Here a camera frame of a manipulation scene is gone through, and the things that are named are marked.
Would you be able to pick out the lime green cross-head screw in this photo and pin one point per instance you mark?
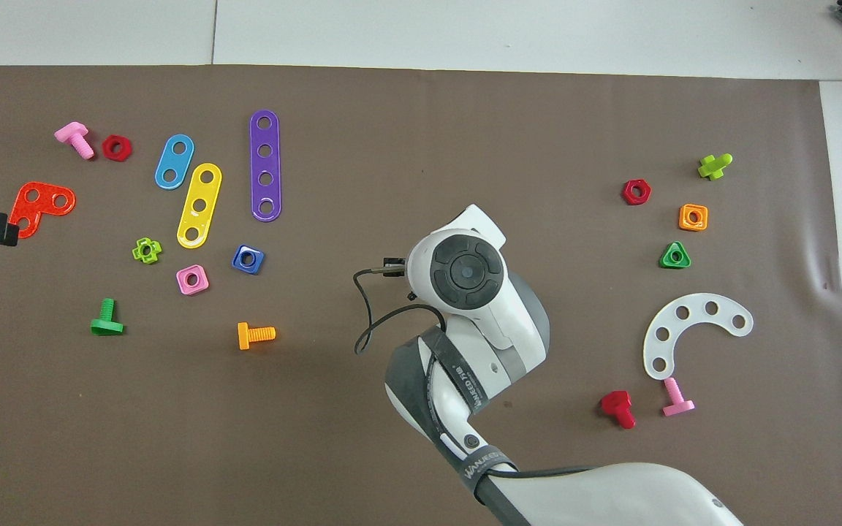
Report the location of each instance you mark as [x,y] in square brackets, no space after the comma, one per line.
[713,168]

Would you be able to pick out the red hexagon nut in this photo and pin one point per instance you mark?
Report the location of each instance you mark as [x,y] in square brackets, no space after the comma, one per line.
[626,199]
[127,153]

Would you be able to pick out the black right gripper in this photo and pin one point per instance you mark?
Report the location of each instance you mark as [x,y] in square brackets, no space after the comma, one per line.
[395,268]

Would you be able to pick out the lime green flower nut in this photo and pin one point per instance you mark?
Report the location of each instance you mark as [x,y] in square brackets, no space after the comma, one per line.
[136,253]

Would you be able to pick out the green triangle nut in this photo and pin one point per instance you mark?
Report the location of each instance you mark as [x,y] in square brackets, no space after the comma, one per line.
[666,264]

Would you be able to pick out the pink square nut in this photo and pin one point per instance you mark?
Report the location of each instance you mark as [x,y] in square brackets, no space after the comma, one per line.
[181,288]

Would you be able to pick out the blue square nut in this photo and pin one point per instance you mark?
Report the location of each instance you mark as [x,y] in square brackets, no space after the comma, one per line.
[238,267]

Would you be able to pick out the green plastic screw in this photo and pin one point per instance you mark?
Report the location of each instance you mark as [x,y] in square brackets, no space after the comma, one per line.
[107,325]

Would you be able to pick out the white curved five-hole plate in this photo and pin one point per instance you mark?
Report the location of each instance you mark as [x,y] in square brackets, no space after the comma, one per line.
[696,308]

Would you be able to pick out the orange square nut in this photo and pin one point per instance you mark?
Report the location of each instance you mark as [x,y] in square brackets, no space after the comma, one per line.
[683,226]

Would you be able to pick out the red plastic screw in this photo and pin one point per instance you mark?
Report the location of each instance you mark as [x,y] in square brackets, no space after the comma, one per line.
[617,403]

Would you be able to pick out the pink plastic screw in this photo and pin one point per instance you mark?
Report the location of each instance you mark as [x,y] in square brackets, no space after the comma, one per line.
[677,402]
[70,133]

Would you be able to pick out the orange-red three-hole corner plate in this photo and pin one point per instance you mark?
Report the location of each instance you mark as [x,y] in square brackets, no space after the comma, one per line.
[42,206]

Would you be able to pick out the orange plastic screw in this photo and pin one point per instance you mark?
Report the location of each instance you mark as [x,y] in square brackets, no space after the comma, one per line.
[244,336]

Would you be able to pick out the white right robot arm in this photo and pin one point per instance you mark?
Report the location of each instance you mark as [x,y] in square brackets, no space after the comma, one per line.
[479,321]

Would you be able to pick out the purple four-hole strip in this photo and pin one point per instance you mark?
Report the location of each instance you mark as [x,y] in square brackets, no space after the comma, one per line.
[265,165]

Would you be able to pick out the brown table mat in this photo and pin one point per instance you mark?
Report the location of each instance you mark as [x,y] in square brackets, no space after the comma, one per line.
[421,146]

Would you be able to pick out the blue two-hole strip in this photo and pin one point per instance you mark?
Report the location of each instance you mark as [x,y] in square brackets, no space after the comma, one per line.
[175,162]

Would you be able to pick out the yellow three-hole strip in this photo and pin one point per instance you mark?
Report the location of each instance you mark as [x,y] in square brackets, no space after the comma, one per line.
[203,191]

